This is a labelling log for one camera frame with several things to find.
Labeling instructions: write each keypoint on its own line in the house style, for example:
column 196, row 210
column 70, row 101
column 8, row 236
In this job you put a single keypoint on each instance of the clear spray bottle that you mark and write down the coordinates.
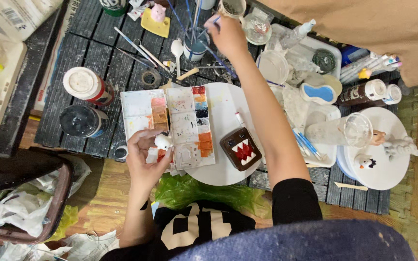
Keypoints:
column 298, row 33

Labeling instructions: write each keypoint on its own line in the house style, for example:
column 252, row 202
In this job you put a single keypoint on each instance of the grey tape roll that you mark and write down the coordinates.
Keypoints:
column 150, row 78

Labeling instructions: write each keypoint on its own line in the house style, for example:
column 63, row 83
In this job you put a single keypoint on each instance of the crumpled white paint tube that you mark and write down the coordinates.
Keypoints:
column 138, row 11

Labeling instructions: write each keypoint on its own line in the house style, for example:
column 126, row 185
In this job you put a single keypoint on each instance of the tall clear plastic cup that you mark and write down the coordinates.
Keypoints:
column 339, row 132

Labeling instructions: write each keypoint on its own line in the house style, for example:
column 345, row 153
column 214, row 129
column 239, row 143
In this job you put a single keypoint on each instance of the flat wooden stick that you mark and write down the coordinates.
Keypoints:
column 350, row 186

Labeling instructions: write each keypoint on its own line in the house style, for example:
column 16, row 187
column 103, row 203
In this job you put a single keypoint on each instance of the white lidded red-label jar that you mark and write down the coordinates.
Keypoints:
column 85, row 85

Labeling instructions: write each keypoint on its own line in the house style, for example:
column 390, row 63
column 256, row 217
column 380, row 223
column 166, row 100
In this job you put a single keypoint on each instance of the person's right hand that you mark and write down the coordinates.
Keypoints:
column 229, row 38

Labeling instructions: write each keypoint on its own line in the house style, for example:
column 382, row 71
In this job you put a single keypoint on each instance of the white round turntable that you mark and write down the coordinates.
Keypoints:
column 223, row 108

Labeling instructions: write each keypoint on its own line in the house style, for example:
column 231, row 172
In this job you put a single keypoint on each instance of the clear glass jar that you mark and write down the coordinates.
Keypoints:
column 256, row 29

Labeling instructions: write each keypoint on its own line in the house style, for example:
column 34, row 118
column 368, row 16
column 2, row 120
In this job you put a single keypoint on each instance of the bunch of paintbrushes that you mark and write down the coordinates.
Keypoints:
column 194, row 14

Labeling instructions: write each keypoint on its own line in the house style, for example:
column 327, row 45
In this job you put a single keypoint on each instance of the brown bottle white cap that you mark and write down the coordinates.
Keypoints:
column 363, row 92

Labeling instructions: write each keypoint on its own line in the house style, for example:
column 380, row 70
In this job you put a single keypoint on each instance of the blue and white sponge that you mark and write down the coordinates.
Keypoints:
column 318, row 93

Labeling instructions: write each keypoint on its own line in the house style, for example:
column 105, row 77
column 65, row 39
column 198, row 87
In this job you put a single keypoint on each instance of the blue packet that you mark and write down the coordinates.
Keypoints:
column 352, row 53

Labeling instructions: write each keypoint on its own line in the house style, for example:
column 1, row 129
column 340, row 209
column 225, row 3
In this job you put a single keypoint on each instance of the black printed shirt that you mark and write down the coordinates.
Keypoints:
column 201, row 228

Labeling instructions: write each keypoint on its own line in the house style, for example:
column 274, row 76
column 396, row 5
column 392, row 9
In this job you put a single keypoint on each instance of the small white capped bottle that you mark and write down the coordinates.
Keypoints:
column 392, row 94

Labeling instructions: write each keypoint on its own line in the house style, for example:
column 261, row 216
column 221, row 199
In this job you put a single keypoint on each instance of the white plastic bag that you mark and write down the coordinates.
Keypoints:
column 20, row 18

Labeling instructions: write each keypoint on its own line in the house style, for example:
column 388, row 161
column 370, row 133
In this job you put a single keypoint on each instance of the white black bird figurine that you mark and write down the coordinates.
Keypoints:
column 365, row 162

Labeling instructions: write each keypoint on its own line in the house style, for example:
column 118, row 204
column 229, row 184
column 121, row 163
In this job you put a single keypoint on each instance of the crumpled newspaper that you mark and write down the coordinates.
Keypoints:
column 82, row 246

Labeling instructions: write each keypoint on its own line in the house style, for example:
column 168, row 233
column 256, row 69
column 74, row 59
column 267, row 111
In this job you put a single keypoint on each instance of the small black white cap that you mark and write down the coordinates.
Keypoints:
column 121, row 152

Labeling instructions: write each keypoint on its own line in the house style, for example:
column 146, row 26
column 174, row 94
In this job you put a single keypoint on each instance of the small yellow duck figurine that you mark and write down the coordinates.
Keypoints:
column 364, row 73

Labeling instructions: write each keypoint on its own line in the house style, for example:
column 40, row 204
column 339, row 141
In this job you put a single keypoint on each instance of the white blue-striped brush cup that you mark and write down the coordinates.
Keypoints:
column 193, row 49

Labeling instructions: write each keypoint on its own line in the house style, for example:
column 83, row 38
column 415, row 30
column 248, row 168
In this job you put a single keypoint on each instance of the yellow sponge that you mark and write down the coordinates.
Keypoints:
column 154, row 24

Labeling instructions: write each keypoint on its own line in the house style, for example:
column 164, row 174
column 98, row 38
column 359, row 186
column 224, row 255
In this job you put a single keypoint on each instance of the pile of white markers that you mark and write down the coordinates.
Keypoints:
column 370, row 63

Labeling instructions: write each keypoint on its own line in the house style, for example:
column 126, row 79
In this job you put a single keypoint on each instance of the person's left hand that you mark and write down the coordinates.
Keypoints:
column 143, row 170

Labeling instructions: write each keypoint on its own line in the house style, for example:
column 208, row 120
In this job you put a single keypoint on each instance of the green rimmed jar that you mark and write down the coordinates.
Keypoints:
column 113, row 6

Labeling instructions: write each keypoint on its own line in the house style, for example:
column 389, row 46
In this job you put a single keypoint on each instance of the white shallow dish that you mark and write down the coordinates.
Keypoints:
column 325, row 154

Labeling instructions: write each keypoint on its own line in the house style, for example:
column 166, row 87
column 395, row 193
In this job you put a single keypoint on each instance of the peach head figurine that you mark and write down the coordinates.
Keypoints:
column 377, row 137

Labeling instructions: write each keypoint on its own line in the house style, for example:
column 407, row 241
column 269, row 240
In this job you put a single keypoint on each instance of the dark round lid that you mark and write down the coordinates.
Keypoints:
column 324, row 60

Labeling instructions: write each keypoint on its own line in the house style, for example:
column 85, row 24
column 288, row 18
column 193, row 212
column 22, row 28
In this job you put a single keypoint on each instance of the white folding paint palette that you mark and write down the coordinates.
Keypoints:
column 183, row 123

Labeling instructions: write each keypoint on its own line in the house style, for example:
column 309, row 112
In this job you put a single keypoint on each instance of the black slatted mat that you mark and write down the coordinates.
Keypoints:
column 85, row 47

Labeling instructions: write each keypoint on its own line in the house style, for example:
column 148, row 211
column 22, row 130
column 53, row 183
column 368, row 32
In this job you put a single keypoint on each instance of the stained white mug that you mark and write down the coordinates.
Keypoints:
column 232, row 8

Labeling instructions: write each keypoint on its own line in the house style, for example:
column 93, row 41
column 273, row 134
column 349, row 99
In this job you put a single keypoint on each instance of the black lidded paint jar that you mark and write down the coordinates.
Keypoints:
column 82, row 121

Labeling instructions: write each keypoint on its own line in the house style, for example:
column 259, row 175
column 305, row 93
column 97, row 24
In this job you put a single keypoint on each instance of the bundle of blue sculpting tools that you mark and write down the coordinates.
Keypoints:
column 307, row 145

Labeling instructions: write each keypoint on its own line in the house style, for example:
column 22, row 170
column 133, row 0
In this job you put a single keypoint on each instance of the green plastic bag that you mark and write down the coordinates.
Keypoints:
column 201, row 192

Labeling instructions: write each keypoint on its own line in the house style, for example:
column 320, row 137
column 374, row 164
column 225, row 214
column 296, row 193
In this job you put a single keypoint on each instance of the small white paint tube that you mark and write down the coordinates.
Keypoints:
column 240, row 119

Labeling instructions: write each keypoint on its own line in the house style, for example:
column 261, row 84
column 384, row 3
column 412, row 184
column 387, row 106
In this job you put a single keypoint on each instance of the small white clay figurine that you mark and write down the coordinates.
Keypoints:
column 163, row 142

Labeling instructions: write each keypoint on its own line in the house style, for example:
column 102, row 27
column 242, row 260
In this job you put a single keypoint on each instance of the grey clay figurine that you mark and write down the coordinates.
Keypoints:
column 400, row 147

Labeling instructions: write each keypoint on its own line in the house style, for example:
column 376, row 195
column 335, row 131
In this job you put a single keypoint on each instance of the white round plate stand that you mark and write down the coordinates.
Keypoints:
column 379, row 174

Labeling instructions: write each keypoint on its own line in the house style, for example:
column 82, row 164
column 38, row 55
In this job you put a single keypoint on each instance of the brown square monster figurine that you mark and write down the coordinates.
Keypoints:
column 240, row 148

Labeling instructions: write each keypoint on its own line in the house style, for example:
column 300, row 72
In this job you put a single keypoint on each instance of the long blue paintbrush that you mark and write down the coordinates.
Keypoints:
column 220, row 60

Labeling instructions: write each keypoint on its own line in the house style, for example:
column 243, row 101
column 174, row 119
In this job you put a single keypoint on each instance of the metal scissors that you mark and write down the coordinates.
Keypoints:
column 223, row 72

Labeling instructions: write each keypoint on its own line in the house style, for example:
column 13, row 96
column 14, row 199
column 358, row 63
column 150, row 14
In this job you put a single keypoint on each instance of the thin dark paintbrush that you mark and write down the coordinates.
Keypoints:
column 132, row 57

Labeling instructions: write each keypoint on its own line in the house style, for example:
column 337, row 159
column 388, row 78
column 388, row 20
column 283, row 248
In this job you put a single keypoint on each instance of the person's right fingers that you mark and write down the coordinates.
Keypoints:
column 216, row 27

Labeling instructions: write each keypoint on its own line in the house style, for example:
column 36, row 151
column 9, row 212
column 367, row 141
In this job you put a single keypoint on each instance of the white plastic tray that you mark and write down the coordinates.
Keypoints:
column 334, row 49

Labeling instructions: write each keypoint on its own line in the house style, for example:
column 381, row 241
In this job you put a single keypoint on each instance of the brown trash bin with waste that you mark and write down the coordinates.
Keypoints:
column 24, row 206

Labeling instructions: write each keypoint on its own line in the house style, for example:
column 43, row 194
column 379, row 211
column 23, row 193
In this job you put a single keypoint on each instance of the beige cloth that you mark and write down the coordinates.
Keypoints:
column 357, row 29

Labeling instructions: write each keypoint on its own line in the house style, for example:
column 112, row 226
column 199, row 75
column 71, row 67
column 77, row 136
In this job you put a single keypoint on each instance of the white plastic spoon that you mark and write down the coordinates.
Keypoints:
column 177, row 50

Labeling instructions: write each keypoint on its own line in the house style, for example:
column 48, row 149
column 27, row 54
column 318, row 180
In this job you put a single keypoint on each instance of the blue speckled trouser leg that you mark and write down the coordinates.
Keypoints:
column 292, row 243

